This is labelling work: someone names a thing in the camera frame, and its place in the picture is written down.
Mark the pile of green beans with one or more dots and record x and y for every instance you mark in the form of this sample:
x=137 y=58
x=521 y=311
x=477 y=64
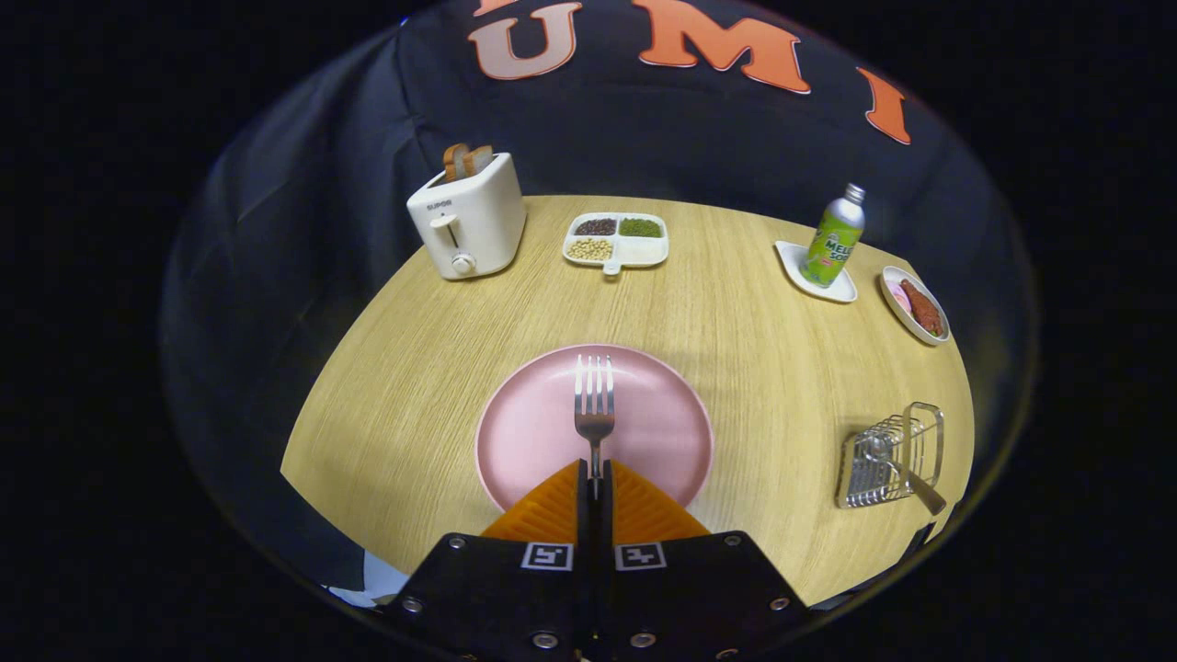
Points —
x=640 y=227

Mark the brown toast slice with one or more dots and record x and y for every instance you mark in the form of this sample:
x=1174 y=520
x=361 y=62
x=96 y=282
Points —
x=454 y=162
x=480 y=159

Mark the white oval food plate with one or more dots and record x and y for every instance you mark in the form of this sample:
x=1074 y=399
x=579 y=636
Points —
x=894 y=308

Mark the pink round plate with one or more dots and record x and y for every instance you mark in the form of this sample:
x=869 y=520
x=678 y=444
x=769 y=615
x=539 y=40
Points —
x=533 y=432

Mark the white divided snack tray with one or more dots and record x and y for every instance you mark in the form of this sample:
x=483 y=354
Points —
x=639 y=251

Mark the pink ham slices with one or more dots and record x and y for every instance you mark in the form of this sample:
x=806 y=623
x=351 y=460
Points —
x=897 y=300

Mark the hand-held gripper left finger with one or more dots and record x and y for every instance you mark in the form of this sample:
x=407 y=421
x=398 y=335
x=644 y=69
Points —
x=515 y=598

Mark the red-brown meat piece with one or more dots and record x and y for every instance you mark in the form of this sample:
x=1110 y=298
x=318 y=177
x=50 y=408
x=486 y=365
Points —
x=922 y=308

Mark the green soda bottle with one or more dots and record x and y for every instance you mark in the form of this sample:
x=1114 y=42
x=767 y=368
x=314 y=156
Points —
x=832 y=244

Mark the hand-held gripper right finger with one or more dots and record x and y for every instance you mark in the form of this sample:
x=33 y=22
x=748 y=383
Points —
x=680 y=598

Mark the white square coaster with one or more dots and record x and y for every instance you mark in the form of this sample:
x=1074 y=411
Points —
x=791 y=262

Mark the pile of red beans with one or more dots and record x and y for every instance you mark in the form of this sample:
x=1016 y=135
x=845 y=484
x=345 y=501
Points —
x=596 y=226

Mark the black backdrop cloth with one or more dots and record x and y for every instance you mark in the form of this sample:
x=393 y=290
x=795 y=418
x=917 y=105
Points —
x=303 y=230

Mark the white toaster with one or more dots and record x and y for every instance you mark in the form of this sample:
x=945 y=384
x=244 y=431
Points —
x=483 y=225

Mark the pile of yellow soybeans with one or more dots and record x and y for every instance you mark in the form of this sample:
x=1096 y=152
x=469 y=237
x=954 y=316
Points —
x=589 y=248

